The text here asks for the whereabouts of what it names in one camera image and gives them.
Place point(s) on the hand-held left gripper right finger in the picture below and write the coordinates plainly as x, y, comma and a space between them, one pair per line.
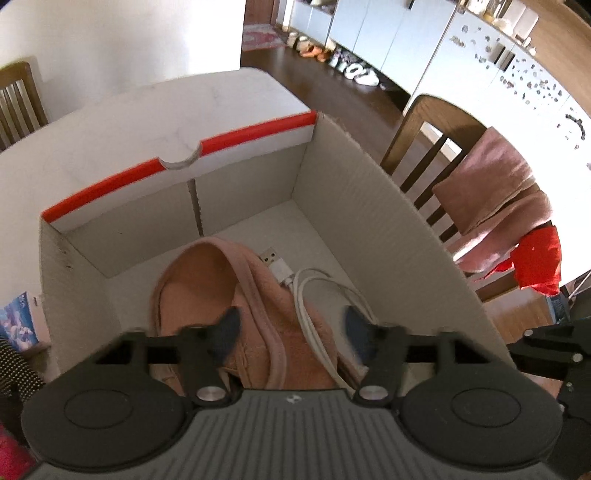
360, 332

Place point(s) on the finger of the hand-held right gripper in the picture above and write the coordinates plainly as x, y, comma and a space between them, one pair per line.
540, 362
558, 336

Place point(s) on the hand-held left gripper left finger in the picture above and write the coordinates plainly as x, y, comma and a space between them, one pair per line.
226, 332

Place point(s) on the red cardboard box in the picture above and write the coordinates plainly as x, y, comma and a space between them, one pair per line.
369, 194

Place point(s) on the pink plush strawberry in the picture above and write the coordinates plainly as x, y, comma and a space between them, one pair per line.
11, 452

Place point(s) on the red garment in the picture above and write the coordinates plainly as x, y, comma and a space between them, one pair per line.
538, 258

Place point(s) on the pink fringed scarf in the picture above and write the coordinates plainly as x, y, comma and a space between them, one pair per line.
489, 184

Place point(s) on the blue photo card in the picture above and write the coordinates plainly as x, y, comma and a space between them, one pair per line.
16, 323

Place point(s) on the wooden slat-back chair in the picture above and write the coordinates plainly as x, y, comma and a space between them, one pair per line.
14, 74
429, 108

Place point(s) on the row of shoes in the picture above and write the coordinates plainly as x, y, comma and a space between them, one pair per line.
362, 74

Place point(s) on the patterned red rug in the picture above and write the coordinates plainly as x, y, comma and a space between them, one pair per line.
261, 37

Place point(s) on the white canisters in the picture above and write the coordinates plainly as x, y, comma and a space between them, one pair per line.
524, 21

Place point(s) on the brown door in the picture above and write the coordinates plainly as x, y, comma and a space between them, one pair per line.
261, 11

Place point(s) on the white wall cabinet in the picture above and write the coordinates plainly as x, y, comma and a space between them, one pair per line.
392, 32

